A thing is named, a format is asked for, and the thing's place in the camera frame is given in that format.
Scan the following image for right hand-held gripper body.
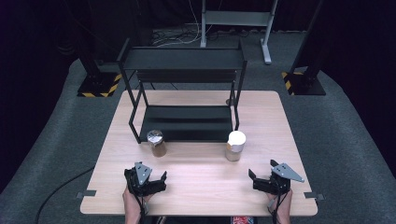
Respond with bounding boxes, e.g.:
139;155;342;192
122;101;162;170
252;162;305;196

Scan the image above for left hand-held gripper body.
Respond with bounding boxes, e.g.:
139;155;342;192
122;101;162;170
123;161;168;198

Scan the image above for person's left hand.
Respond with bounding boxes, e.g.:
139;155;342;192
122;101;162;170
122;186;153;217

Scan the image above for person's right hand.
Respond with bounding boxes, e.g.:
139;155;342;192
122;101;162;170
266;189;294;218

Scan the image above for glass jar with silver lid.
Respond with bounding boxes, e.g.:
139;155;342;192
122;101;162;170
146;129;168;158

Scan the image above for glass jar with white lid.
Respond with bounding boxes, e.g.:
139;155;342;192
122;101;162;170
224;130;248;162

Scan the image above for person's red patterned clothing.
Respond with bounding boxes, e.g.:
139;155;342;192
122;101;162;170
230;216;255;224

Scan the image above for black metal shelf rack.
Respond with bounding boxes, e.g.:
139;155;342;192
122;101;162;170
116;37;248;145

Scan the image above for black stand with striped base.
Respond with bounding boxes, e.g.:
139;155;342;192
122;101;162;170
64;0;123;98
281;0;327;97

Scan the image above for left hand-held gripper cable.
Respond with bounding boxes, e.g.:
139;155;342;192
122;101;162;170
140;195;149;224

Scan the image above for hand-held gripper cable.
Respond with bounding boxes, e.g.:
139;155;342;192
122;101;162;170
140;195;149;224
267;191;289;224

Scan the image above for right hand-held gripper cable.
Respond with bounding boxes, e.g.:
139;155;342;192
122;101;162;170
267;191;289;224

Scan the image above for grey table bracket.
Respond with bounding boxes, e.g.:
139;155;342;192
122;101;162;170
76;189;98;201
304;191;327;202

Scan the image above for black floor cable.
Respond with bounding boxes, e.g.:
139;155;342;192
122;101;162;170
35;166;96;224

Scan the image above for bundle of floor cables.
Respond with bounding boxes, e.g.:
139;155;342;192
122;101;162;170
151;0;225;49

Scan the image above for grey metal stand frame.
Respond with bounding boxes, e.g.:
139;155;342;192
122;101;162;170
200;0;280;65

